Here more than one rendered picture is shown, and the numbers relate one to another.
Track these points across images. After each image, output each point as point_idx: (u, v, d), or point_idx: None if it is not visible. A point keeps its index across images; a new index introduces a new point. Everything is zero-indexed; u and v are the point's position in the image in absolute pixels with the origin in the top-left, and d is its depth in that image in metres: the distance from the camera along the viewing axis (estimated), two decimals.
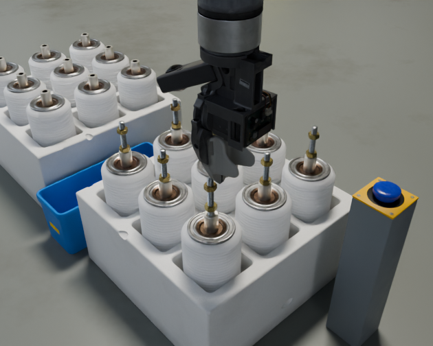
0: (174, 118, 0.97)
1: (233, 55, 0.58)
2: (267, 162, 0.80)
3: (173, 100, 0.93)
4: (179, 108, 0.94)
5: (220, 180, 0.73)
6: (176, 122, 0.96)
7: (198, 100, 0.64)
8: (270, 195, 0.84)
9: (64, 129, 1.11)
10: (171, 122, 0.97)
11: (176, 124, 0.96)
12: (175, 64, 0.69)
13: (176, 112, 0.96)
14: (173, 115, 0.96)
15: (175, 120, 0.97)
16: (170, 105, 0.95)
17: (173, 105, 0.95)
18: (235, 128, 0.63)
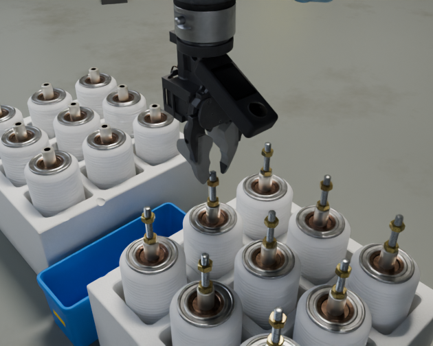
0: (211, 197, 0.76)
1: None
2: (346, 272, 0.60)
3: (216, 172, 0.74)
4: None
5: (221, 171, 0.75)
6: (215, 196, 0.77)
7: None
8: (343, 309, 0.64)
9: (70, 194, 0.91)
10: (214, 203, 0.76)
11: (216, 196, 0.77)
12: (256, 104, 0.60)
13: (209, 188, 0.76)
14: (212, 193, 0.75)
15: (210, 199, 0.76)
16: (213, 184, 0.74)
17: (209, 184, 0.74)
18: None
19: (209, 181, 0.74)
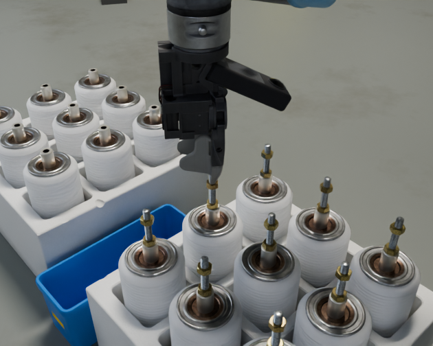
0: (215, 198, 0.76)
1: None
2: (346, 276, 0.59)
3: None
4: (206, 186, 0.74)
5: (210, 177, 0.74)
6: (209, 199, 0.76)
7: None
8: (343, 312, 0.64)
9: (69, 195, 0.91)
10: (217, 200, 0.77)
11: (207, 200, 0.77)
12: (275, 79, 0.65)
13: (212, 193, 0.75)
14: (215, 193, 0.76)
15: (215, 201, 0.76)
16: (218, 180, 0.75)
17: (218, 185, 0.74)
18: None
19: (217, 182, 0.74)
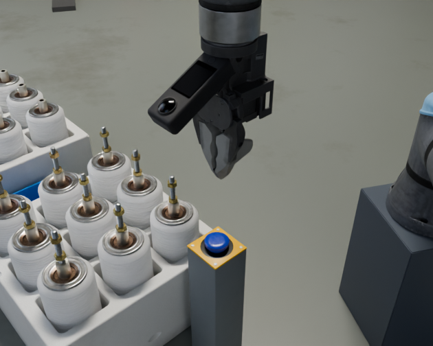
0: (55, 167, 1.03)
1: None
2: (117, 212, 0.87)
3: (54, 147, 1.01)
4: None
5: (220, 176, 0.74)
6: (58, 165, 1.04)
7: (231, 101, 0.63)
8: (127, 241, 0.91)
9: None
10: (58, 170, 1.03)
11: (59, 165, 1.04)
12: (167, 99, 0.61)
13: (53, 160, 1.03)
14: (56, 163, 1.03)
15: (55, 168, 1.03)
16: (55, 156, 1.01)
17: (51, 156, 1.01)
18: (254, 102, 0.68)
19: (51, 154, 1.01)
